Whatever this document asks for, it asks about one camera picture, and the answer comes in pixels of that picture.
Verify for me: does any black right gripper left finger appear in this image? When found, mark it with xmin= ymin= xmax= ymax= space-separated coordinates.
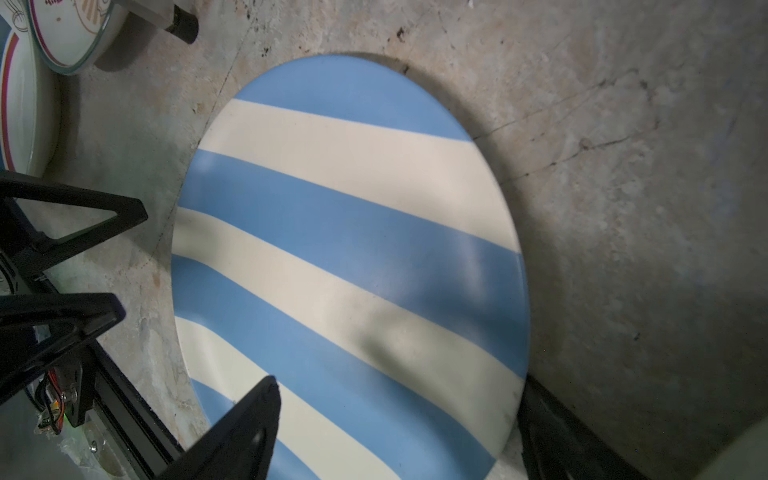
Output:
xmin=159 ymin=376 xmax=281 ymax=479

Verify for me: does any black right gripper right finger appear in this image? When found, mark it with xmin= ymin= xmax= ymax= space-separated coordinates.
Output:
xmin=517 ymin=376 xmax=645 ymax=480

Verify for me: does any cream plate floral pattern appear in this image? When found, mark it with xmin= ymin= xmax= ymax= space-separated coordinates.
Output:
xmin=695 ymin=418 xmax=768 ymax=480

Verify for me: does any white plate green red rim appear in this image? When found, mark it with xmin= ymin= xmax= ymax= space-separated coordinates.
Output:
xmin=1 ymin=13 xmax=61 ymax=177

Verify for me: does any left white plate orange sunburst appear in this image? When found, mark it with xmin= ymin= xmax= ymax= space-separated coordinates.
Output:
xmin=24 ymin=0 xmax=129 ymax=76

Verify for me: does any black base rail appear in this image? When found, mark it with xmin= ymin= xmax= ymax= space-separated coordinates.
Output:
xmin=52 ymin=343 xmax=184 ymax=479

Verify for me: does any steel wire dish rack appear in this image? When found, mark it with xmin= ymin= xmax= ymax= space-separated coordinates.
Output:
xmin=117 ymin=0 xmax=199 ymax=44

